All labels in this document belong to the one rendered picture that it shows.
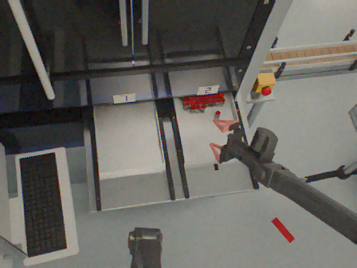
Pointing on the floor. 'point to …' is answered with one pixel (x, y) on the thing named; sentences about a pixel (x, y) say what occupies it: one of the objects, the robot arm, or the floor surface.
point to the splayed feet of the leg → (328, 175)
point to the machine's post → (276, 13)
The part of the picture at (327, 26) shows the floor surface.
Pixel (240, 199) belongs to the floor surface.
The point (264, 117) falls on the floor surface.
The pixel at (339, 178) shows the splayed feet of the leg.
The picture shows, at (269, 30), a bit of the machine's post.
